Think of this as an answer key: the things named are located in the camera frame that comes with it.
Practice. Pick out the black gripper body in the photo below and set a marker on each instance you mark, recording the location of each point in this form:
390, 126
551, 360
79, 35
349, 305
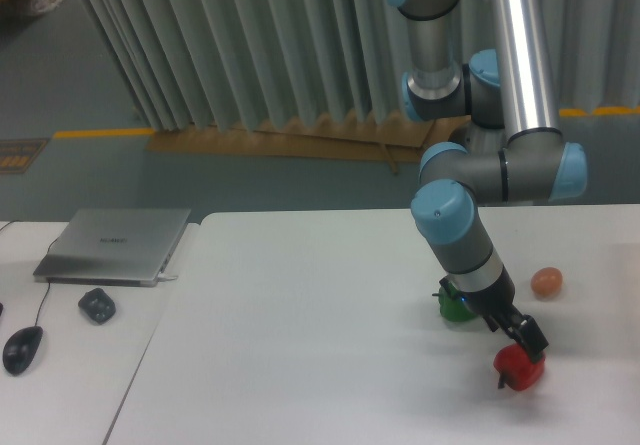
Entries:
494, 304

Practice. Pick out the red bell pepper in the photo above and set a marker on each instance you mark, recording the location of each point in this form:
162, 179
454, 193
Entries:
521, 373

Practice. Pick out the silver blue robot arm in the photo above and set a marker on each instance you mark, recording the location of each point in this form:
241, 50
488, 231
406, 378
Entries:
510, 90

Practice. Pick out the green bell pepper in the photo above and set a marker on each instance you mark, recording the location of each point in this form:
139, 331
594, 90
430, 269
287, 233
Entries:
452, 306

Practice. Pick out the brown egg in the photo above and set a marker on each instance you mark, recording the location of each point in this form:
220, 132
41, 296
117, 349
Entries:
546, 283

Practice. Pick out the white usb plug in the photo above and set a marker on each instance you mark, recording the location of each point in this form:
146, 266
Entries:
166, 278

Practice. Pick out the pale green folding curtain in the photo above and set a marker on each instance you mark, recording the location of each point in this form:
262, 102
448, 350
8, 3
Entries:
228, 62

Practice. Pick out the silver closed laptop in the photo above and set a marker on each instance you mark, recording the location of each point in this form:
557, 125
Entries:
114, 247

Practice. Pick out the black computer mouse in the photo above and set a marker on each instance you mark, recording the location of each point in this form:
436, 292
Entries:
20, 349

